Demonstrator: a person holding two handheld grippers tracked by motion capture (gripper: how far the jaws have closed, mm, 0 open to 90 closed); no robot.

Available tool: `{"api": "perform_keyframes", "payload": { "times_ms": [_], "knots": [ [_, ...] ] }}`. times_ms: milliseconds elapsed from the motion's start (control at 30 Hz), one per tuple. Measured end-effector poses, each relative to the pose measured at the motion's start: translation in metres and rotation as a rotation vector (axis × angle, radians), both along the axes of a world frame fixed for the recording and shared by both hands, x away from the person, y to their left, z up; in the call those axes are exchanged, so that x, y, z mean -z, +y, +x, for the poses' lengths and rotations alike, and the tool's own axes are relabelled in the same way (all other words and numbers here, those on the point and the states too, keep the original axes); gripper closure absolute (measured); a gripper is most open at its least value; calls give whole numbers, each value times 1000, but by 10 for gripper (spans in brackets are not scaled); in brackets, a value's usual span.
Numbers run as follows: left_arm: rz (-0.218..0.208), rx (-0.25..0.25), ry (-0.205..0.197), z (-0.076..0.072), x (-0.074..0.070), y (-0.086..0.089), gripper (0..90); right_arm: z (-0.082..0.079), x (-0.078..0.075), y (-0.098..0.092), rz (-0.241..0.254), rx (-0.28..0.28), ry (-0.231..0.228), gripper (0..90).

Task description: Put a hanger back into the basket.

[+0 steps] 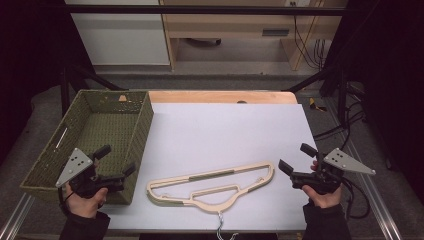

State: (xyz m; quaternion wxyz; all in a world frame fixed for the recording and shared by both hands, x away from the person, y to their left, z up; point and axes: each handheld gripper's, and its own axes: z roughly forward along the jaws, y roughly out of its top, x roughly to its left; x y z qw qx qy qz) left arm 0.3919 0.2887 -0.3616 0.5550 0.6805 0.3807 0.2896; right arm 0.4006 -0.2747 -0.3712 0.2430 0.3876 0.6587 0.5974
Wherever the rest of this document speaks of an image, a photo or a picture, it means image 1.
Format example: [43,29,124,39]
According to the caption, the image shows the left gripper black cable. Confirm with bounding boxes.
[57,187,75,215]

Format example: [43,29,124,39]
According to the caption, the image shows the black horizontal frame bar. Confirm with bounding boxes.
[62,4,348,17]

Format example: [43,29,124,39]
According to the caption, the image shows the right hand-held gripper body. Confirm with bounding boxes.
[290,147,377,196]

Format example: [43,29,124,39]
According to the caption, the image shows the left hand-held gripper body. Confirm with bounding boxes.
[55,147,126,200]

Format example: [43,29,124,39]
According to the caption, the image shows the person's left hand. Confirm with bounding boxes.
[62,184,110,220]

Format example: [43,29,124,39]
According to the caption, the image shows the black floor cables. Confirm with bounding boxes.
[312,99,367,142]

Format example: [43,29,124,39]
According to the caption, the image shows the light wooden desk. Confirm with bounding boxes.
[159,0,348,72]

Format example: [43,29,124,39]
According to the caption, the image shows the black metal stand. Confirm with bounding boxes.
[59,64,127,117]
[283,64,348,125]

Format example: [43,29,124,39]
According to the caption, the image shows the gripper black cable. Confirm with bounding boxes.
[339,177,372,220]
[57,187,75,215]

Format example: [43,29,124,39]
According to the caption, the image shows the white cabinet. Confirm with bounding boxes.
[64,0,171,66]

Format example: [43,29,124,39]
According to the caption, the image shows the yellow and black tool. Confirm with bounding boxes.
[308,97,328,113]

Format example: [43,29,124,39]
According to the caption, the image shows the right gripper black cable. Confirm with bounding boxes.
[339,177,372,220]

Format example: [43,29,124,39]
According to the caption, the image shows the black curtain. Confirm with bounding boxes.
[323,0,424,204]
[0,0,96,164]

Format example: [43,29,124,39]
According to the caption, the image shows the green woven basket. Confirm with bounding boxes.
[19,89,155,206]

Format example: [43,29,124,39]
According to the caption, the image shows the person's right hand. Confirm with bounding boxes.
[301,159,344,210]

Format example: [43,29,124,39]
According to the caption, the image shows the white table sheet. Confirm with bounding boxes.
[99,102,318,232]

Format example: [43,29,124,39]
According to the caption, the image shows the hanging black cables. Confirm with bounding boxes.
[292,14,330,71]

